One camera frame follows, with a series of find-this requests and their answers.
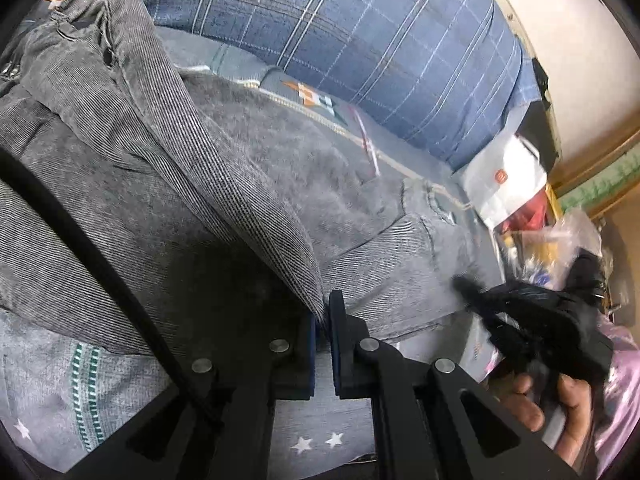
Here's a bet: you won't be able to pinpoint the grey star print bed sheet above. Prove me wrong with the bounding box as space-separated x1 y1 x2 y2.
0 25 506 467

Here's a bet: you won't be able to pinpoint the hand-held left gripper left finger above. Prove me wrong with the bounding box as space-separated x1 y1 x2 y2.
65 312 319 480

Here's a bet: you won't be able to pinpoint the grey denim pants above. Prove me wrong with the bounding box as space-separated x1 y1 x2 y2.
0 0 506 361

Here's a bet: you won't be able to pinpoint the clear plastic bag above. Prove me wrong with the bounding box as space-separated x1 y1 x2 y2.
492 209 604 292

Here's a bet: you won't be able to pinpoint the person's right hand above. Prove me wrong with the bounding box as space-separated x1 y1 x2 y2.
496 375 600 467

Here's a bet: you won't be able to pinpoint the wooden frame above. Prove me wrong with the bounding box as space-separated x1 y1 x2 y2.
550 125 640 217

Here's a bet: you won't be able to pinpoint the black cable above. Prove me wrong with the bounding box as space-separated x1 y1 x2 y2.
0 147 217 412

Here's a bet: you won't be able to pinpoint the white paper bag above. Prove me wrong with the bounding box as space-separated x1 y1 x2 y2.
460 132 549 231

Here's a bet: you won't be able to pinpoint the blue plaid pillow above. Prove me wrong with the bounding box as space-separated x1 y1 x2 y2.
75 0 543 171

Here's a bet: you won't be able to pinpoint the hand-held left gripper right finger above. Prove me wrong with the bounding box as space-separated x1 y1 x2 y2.
327 290 571 480

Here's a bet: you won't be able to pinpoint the pink starred cloth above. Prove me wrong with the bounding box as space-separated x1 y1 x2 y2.
592 310 640 466

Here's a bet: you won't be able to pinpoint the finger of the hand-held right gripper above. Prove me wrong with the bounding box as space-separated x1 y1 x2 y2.
452 274 507 322

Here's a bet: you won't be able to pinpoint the red bag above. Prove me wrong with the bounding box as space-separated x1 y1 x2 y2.
500 192 549 234

